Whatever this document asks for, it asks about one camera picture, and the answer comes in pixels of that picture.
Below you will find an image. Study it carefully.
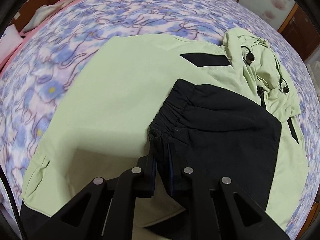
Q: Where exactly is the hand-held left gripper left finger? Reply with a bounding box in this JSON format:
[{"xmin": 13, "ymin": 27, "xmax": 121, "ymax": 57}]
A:
[{"xmin": 30, "ymin": 152, "xmax": 157, "ymax": 240}]

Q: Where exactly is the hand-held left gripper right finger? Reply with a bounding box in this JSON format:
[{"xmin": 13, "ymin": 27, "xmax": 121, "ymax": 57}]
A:
[{"xmin": 169, "ymin": 144, "xmax": 284, "ymax": 240}]

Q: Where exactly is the grey pillow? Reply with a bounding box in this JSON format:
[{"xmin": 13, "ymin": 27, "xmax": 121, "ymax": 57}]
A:
[{"xmin": 24, "ymin": 4, "xmax": 59, "ymax": 33}]

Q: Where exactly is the purple cat print blanket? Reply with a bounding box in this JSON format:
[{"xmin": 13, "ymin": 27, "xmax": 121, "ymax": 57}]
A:
[{"xmin": 0, "ymin": 0, "xmax": 317, "ymax": 240}]

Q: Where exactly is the pink bed sheet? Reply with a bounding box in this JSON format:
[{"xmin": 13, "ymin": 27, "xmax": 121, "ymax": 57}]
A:
[{"xmin": 0, "ymin": 0, "xmax": 83, "ymax": 73}]

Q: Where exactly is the white planet print cushion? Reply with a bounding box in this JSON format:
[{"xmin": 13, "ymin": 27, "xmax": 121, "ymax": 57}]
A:
[{"xmin": 0, "ymin": 24, "xmax": 23, "ymax": 54}]

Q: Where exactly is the brown wooden door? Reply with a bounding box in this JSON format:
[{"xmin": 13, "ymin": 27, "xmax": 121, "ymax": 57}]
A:
[{"xmin": 277, "ymin": 4, "xmax": 319, "ymax": 62}]

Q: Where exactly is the green and black hooded jacket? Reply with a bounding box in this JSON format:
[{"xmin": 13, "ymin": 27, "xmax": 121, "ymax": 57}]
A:
[{"xmin": 20, "ymin": 27, "xmax": 309, "ymax": 240}]

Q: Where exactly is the wooden headboard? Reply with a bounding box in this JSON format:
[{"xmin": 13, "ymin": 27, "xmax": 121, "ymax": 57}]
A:
[{"xmin": 14, "ymin": 0, "xmax": 65, "ymax": 30}]

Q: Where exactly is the white lace cloth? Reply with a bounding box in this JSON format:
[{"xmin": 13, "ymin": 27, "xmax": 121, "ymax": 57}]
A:
[{"xmin": 306, "ymin": 54, "xmax": 320, "ymax": 85}]

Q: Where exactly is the floral panel wardrobe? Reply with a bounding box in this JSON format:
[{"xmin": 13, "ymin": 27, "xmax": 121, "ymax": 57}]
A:
[{"xmin": 212, "ymin": 0, "xmax": 297, "ymax": 30}]

